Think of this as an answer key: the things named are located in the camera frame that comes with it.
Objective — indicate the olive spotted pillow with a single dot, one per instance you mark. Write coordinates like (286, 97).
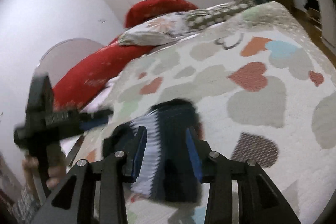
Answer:
(200, 19)

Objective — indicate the dark navy pants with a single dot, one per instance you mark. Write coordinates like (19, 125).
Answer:
(166, 173)

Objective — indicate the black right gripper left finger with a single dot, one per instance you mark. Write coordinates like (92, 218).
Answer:
(93, 192)

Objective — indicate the person's left hand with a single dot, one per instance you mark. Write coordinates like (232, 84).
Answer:
(30, 167)

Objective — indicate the long red pillow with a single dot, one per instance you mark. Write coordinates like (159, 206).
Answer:
(82, 83)

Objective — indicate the heart pattern quilt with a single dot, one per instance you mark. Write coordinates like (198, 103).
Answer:
(262, 91)

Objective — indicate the floral grey pillow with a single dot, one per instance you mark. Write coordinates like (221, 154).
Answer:
(159, 31)

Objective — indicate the white fleece blanket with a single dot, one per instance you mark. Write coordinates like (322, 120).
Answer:
(97, 102)

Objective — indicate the rounded pink headboard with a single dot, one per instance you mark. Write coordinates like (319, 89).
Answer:
(63, 56)

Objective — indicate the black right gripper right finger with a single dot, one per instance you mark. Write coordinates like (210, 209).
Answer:
(259, 199)

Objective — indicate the white shelf unit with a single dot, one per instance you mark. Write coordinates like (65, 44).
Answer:
(322, 13)

